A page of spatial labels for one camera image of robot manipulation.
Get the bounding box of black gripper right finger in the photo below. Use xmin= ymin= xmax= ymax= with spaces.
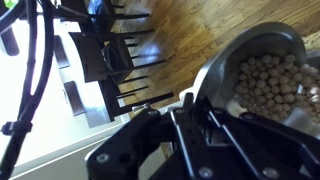
xmin=195 ymin=99 xmax=320 ymax=180

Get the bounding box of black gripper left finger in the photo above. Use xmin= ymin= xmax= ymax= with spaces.
xmin=84 ymin=92 xmax=214 ymax=180

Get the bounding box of pile of chickpeas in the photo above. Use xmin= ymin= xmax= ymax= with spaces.
xmin=233 ymin=53 xmax=320 ymax=123

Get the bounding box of steel receiving bowl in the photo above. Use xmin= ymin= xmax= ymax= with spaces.
xmin=286 ymin=49 xmax=320 ymax=139

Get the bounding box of dark wooden chair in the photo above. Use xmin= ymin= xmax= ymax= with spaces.
xmin=62 ymin=79 xmax=175 ymax=130
xmin=58 ymin=0 xmax=151 ymax=34
xmin=53 ymin=29 xmax=168 ymax=84

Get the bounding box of light wooden base cabinet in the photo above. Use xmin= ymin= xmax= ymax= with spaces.
xmin=9 ymin=121 xmax=169 ymax=180

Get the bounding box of steel drawer handle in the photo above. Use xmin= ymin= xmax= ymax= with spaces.
xmin=131 ymin=102 xmax=152 ymax=113

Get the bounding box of black cable bundle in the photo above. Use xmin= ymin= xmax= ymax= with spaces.
xmin=0 ymin=0 xmax=57 ymax=180

